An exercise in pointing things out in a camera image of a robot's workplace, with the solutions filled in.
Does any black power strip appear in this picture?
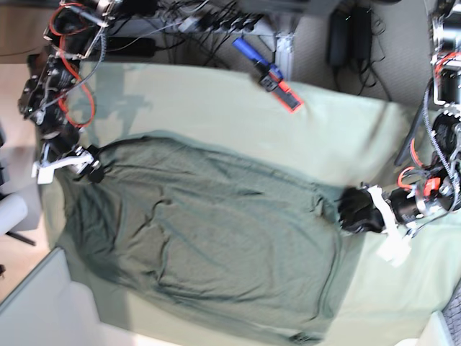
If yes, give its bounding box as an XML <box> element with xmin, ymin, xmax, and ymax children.
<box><xmin>174</xmin><ymin>12</ymin><xmax>265</xmax><ymax>33</ymax></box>

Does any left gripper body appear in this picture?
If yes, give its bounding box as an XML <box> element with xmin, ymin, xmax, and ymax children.
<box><xmin>381</xmin><ymin>187</ymin><xmax>432</xmax><ymax>225</ymax></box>

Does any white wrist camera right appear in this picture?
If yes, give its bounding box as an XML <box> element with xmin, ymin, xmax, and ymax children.
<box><xmin>31</xmin><ymin>161</ymin><xmax>57</xmax><ymax>185</ymax></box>

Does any black power adapter pair right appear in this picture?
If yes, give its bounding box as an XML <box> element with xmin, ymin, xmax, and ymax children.
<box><xmin>350</xmin><ymin>6</ymin><xmax>372</xmax><ymax>61</ymax></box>

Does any black power adapter pair left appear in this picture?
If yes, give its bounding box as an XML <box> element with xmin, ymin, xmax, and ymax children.
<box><xmin>326</xmin><ymin>10</ymin><xmax>349</xmax><ymax>68</ymax></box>

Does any green long-sleeve T-shirt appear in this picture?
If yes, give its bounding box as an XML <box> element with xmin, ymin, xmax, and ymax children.
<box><xmin>56</xmin><ymin>137</ymin><xmax>363</xmax><ymax>345</ymax></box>

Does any aluminium frame leg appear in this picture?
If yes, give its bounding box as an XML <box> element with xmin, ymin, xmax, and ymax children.
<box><xmin>270</xmin><ymin>14</ymin><xmax>300</xmax><ymax>81</ymax></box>

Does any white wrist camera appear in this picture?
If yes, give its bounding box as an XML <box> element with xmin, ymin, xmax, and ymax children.
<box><xmin>31</xmin><ymin>161</ymin><xmax>57</xmax><ymax>185</ymax></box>
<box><xmin>376</xmin><ymin>229</ymin><xmax>414</xmax><ymax>267</ymax></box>

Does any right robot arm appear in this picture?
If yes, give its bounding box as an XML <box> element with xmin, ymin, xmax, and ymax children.
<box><xmin>18</xmin><ymin>1</ymin><xmax>122</xmax><ymax>185</ymax></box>

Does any light green bin left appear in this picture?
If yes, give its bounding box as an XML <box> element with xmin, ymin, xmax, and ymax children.
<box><xmin>1</xmin><ymin>249</ymin><xmax>105</xmax><ymax>345</ymax></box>

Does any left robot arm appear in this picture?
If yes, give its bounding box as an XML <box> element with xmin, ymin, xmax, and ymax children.
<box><xmin>338</xmin><ymin>1</ymin><xmax>460</xmax><ymax>237</ymax></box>

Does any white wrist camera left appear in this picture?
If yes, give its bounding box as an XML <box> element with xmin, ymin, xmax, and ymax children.
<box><xmin>376</xmin><ymin>229</ymin><xmax>414</xmax><ymax>267</ymax></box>

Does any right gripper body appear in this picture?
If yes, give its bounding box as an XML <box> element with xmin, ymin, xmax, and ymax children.
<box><xmin>41</xmin><ymin>139</ymin><xmax>97</xmax><ymax>173</ymax></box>

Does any blue bar clamp centre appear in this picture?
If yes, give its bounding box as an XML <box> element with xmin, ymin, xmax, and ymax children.
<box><xmin>233</xmin><ymin>37</ymin><xmax>304</xmax><ymax>113</ymax></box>

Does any black power brick left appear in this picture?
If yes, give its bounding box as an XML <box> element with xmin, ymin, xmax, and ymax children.
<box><xmin>106</xmin><ymin>37</ymin><xmax>157</xmax><ymax>58</ymax></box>

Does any white cylinder roll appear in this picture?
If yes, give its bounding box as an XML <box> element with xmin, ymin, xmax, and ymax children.
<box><xmin>0</xmin><ymin>194</ymin><xmax>28</xmax><ymax>236</ymax></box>

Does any patterned grey basket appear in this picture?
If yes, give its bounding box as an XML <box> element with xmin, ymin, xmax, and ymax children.
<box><xmin>442</xmin><ymin>287</ymin><xmax>461</xmax><ymax>346</ymax></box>

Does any black power adapter pair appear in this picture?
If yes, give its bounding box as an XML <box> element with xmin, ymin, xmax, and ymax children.
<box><xmin>350</xmin><ymin>6</ymin><xmax>372</xmax><ymax>61</ymax></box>
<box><xmin>326</xmin><ymin>10</ymin><xmax>349</xmax><ymax>68</ymax></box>

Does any light green table cloth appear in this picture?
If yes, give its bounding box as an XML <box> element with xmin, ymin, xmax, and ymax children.
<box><xmin>41</xmin><ymin>63</ymin><xmax>460</xmax><ymax>345</ymax></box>

